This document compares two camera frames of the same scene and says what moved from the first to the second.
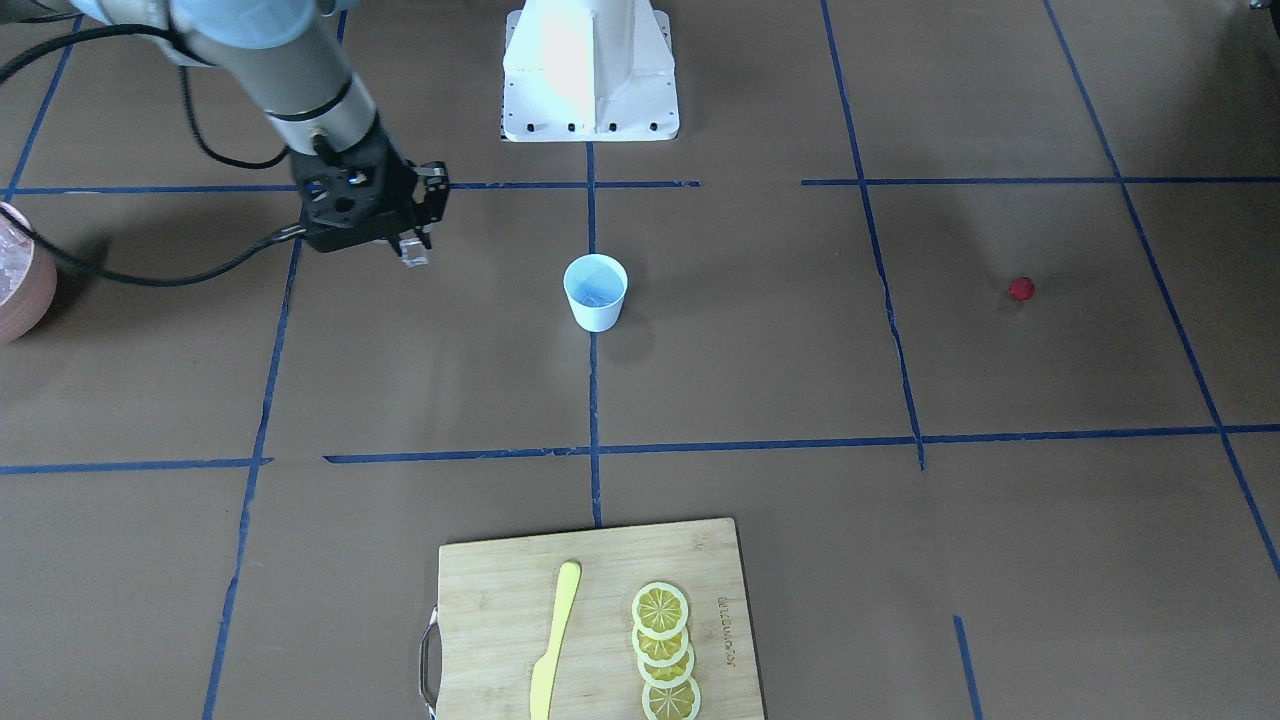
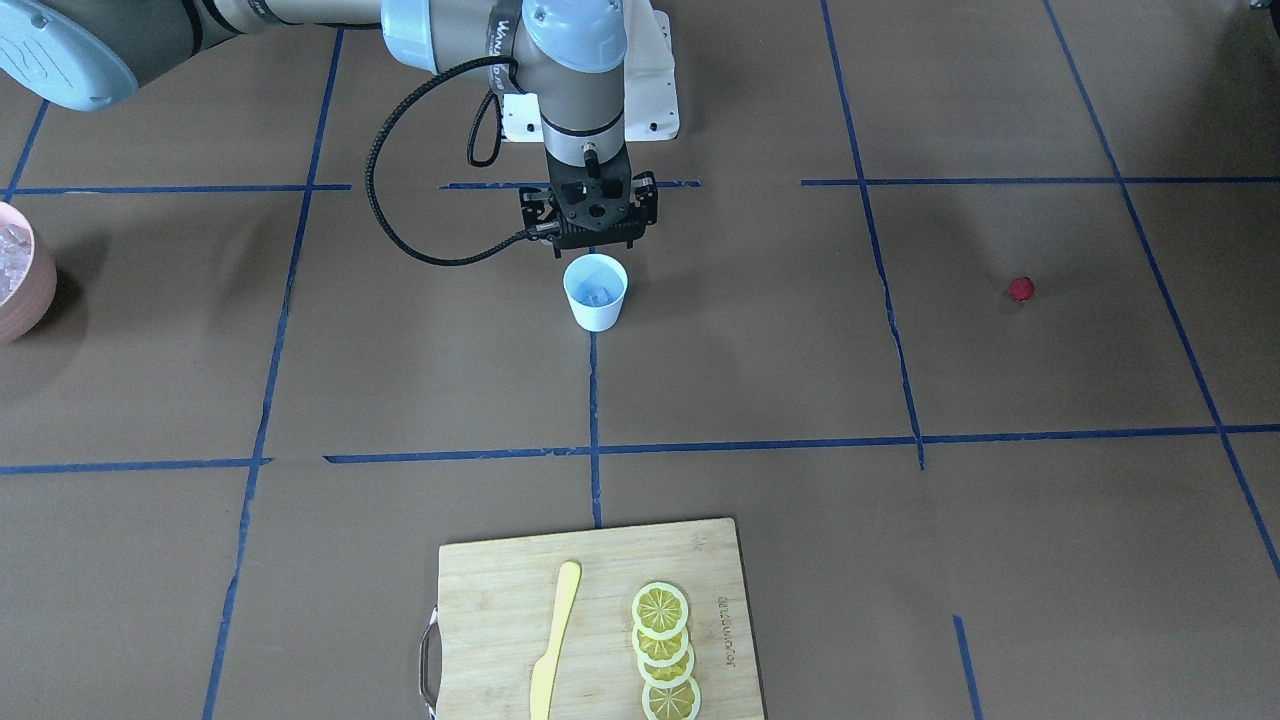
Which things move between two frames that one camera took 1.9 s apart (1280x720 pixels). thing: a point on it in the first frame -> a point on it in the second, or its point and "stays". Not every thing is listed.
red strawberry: [1022, 288] stays
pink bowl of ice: [28, 280] stays
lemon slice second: [660, 653] stays
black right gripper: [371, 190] -> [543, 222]
